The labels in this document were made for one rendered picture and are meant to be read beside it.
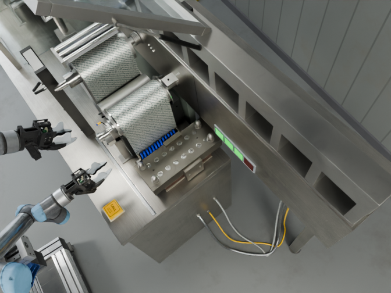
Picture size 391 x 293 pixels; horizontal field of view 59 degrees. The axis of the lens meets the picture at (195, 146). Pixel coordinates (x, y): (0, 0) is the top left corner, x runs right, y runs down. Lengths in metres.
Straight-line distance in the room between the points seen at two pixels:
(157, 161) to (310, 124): 0.85
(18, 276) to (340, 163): 1.08
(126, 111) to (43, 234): 1.65
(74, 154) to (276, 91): 1.21
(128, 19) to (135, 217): 1.02
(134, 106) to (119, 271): 1.46
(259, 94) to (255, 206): 1.66
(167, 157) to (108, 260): 1.22
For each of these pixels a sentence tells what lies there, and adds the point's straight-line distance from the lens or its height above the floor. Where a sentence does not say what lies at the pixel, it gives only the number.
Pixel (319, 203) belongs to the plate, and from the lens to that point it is 1.15.
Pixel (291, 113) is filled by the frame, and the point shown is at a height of 1.65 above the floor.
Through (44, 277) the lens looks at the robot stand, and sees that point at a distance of 2.57.
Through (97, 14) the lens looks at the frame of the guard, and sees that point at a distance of 0.87.
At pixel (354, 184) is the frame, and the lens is 0.92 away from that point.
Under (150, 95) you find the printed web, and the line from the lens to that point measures 1.46.
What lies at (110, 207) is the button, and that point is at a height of 0.92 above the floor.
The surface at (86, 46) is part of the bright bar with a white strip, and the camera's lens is 1.51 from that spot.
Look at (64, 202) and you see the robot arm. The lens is 1.57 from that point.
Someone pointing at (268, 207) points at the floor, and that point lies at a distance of 2.59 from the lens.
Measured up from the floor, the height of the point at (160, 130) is 1.09.
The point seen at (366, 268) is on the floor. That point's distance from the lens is 2.64.
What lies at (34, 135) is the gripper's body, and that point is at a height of 1.51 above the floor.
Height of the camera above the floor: 2.47
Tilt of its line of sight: 63 degrees down
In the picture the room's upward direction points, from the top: 12 degrees counter-clockwise
